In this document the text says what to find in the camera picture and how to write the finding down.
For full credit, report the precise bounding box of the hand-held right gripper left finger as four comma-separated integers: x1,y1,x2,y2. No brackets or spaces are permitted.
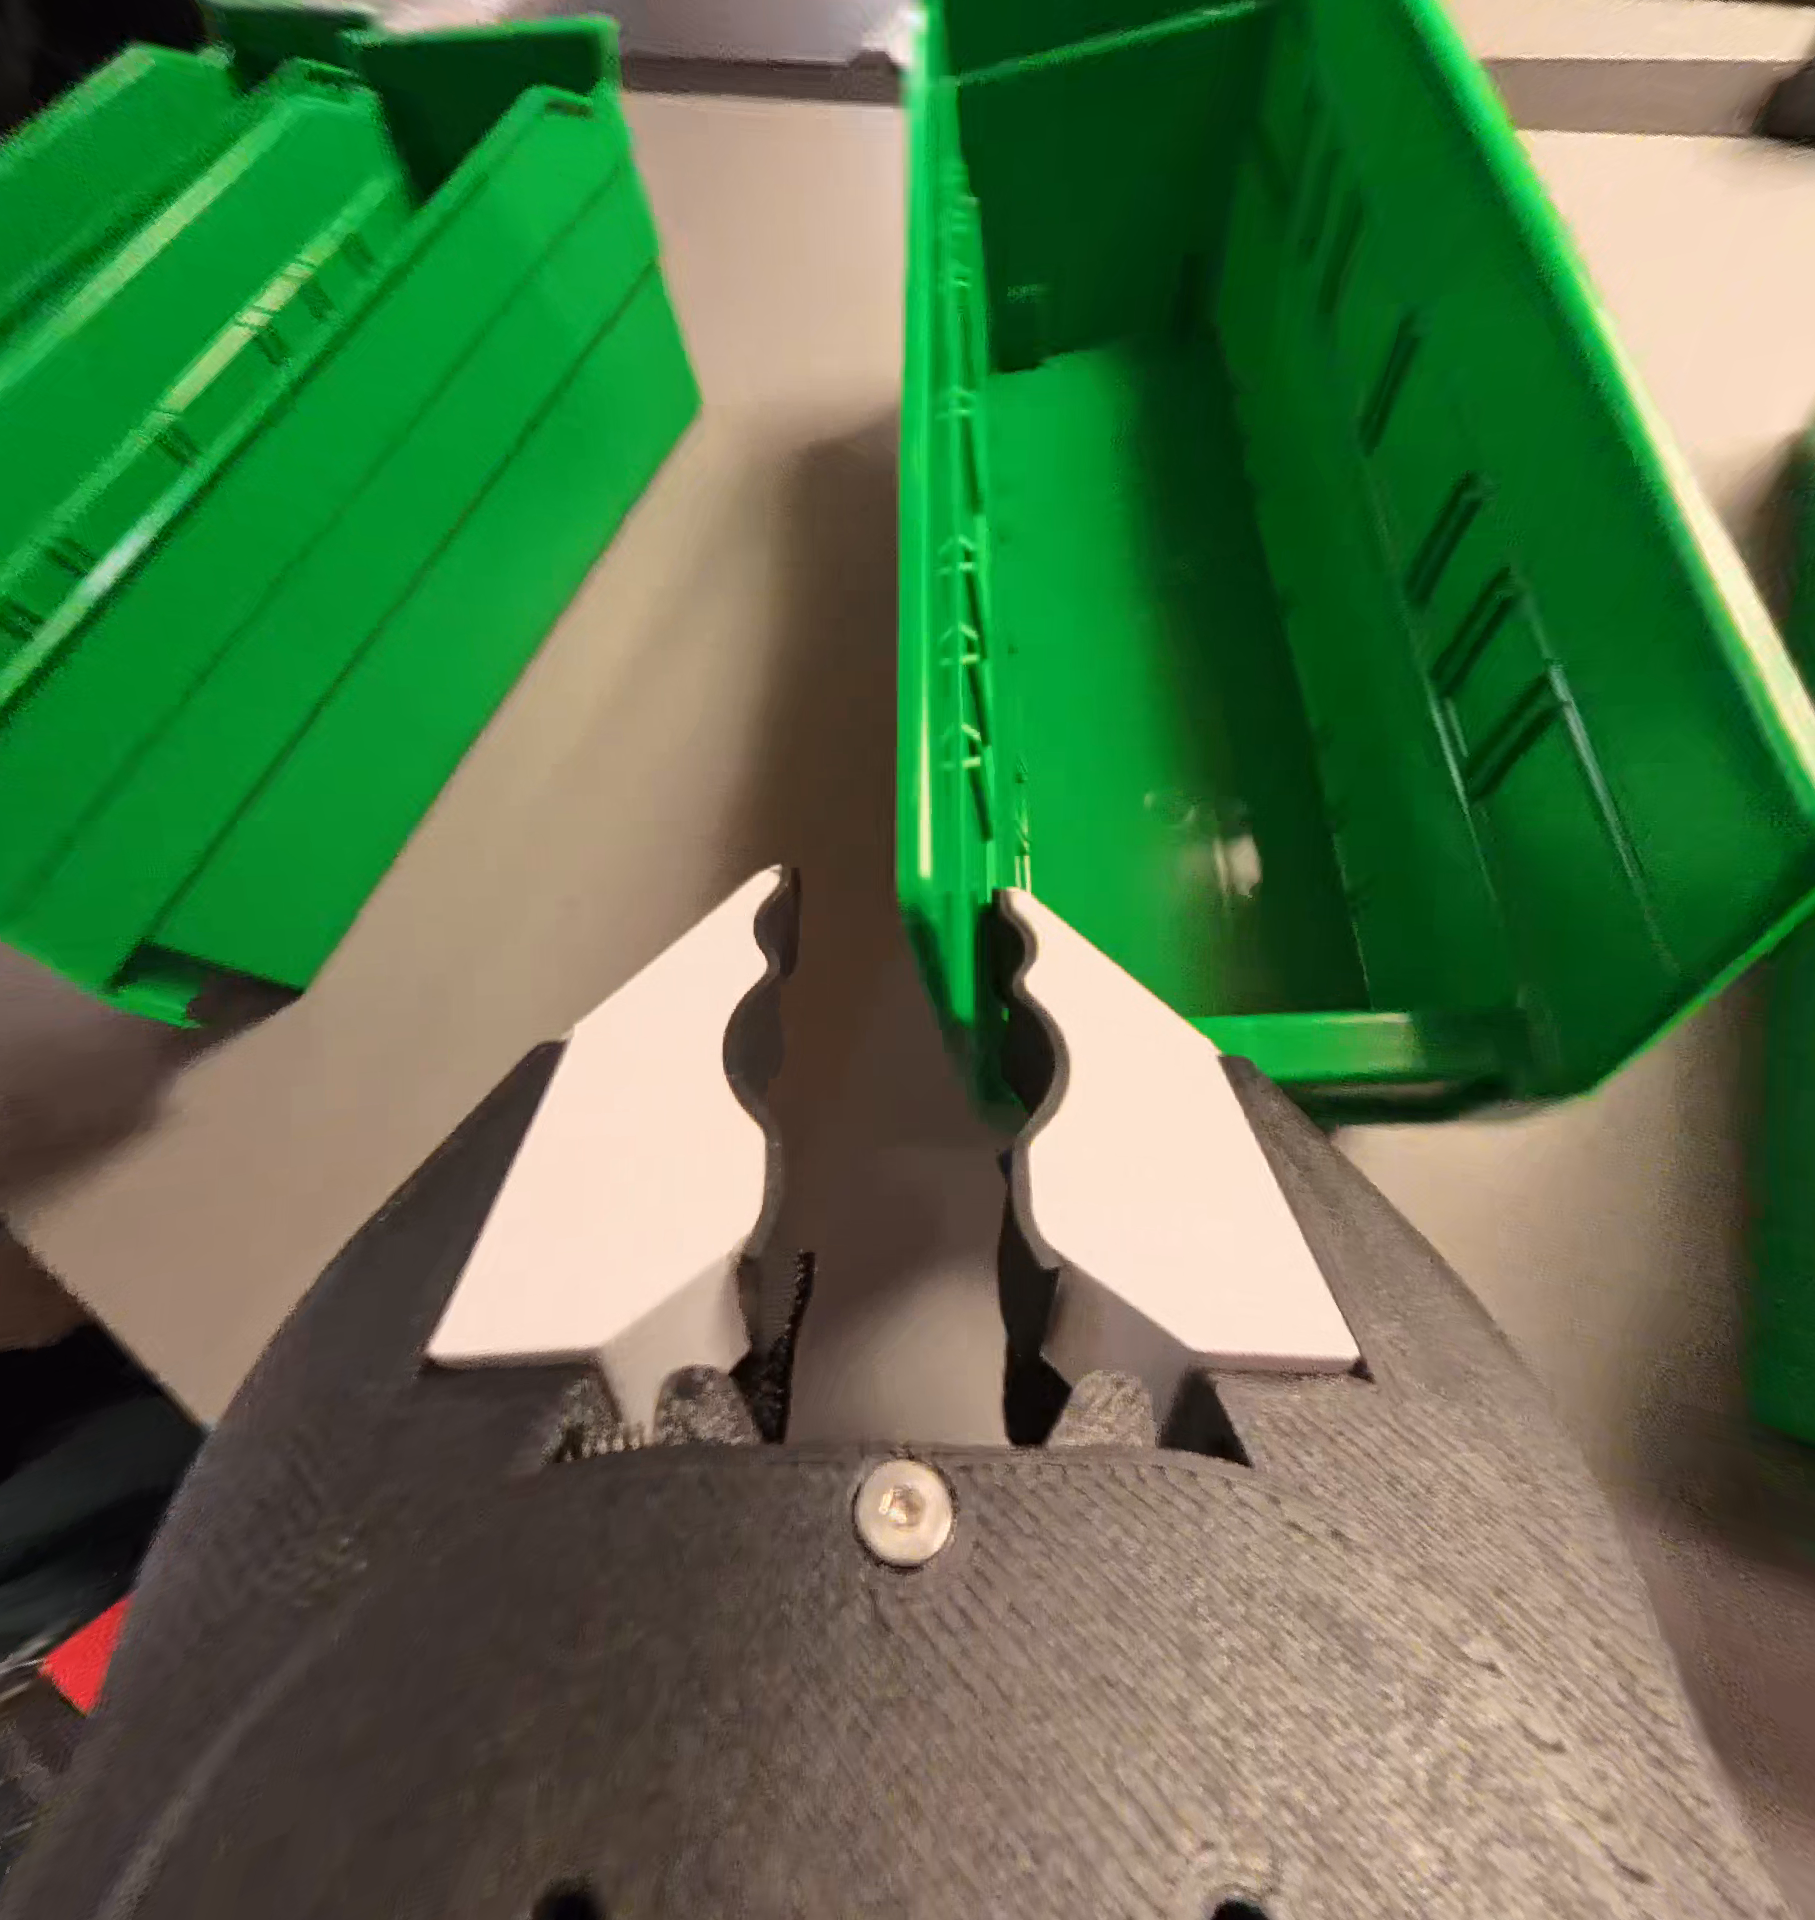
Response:
425,864,819,1435

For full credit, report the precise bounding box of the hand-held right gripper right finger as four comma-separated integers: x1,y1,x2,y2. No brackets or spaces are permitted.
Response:
994,885,1369,1442

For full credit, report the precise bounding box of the red object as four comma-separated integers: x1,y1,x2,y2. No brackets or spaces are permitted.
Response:
39,1593,135,1716

